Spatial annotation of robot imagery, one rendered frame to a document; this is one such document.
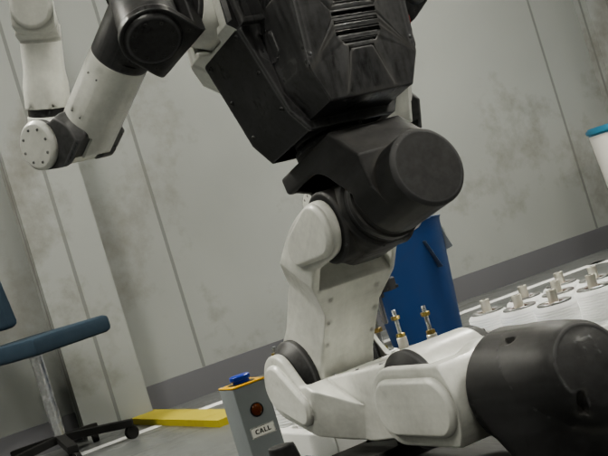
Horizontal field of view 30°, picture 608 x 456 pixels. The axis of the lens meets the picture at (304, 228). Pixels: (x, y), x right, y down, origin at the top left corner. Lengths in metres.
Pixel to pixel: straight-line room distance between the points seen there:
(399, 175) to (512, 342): 0.27
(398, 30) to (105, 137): 0.47
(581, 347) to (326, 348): 0.56
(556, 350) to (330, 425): 0.55
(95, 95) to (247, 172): 3.56
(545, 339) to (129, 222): 3.76
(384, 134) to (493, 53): 4.55
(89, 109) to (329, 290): 0.46
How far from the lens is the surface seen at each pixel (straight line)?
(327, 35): 1.60
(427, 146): 1.54
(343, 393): 1.79
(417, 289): 4.52
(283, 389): 1.87
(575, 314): 2.47
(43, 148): 1.79
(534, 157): 6.15
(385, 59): 1.65
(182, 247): 5.08
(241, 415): 2.13
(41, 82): 1.82
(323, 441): 2.16
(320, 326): 1.80
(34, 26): 1.80
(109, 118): 1.74
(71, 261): 4.82
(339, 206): 1.62
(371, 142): 1.58
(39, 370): 4.40
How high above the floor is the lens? 0.55
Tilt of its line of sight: level
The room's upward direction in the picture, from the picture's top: 17 degrees counter-clockwise
